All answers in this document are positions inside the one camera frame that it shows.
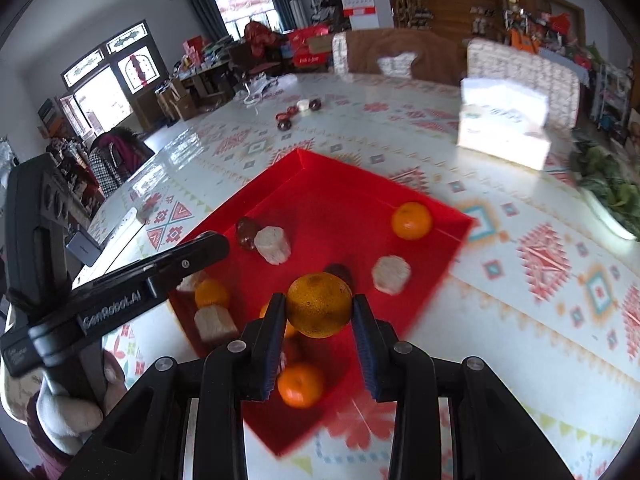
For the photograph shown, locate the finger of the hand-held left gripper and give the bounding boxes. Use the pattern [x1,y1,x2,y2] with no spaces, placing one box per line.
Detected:
[72,231,231,295]

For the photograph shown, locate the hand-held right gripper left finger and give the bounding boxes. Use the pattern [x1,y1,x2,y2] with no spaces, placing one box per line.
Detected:
[60,294,287,480]

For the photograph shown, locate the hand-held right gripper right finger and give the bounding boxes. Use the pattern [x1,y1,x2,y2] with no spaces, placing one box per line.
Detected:
[351,295,573,480]

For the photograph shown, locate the large dull orange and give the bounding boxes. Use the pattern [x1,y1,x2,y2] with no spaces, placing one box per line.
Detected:
[286,271,354,339]

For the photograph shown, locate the red cardboard tray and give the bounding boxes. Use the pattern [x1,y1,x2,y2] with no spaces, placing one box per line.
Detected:
[169,148,475,457]

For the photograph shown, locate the person's left forearm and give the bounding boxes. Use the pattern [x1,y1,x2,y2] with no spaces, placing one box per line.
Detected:
[25,395,71,480]

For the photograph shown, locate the person's left hand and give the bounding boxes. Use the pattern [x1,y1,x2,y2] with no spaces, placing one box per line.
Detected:
[37,352,127,456]

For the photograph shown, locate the small bright orange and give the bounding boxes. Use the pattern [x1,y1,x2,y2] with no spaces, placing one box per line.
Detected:
[277,362,327,409]
[391,201,434,241]
[194,278,231,310]
[259,302,301,339]

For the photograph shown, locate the round white rice cake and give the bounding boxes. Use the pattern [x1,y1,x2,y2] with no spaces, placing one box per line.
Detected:
[193,305,240,345]

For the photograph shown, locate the white cylinder cake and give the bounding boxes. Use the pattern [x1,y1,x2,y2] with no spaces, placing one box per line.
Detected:
[254,226,292,266]

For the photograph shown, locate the white cake piece right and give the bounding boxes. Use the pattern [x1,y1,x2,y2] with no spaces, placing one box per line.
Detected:
[371,255,413,296]

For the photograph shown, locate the plaid coat with fur collar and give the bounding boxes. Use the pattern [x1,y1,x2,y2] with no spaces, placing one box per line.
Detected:
[88,127,154,199]

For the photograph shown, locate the patterned tablecloth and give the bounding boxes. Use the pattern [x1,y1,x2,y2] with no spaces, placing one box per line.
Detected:
[75,72,640,480]

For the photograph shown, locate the cardboard boxes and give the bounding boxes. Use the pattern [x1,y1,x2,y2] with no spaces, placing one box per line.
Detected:
[154,76,197,122]

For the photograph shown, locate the red jacket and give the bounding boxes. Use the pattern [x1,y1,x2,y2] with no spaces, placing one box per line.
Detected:
[243,20,282,52]

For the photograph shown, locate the red gift box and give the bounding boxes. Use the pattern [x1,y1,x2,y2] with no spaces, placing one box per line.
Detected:
[289,26,334,69]

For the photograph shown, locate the white tissue box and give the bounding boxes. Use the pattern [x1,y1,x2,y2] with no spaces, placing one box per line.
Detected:
[456,77,552,171]

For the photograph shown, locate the plate of green vegetables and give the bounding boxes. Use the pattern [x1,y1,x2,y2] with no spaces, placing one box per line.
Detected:
[569,141,640,242]

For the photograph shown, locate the brown wooden chair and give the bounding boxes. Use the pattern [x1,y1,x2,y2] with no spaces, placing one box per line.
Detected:
[345,28,465,87]

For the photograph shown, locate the chair with patterned cover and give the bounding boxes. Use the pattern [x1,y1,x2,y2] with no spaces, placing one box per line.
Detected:
[466,37,582,129]

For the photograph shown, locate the papers and white cable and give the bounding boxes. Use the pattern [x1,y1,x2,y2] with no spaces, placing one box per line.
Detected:
[239,74,282,107]

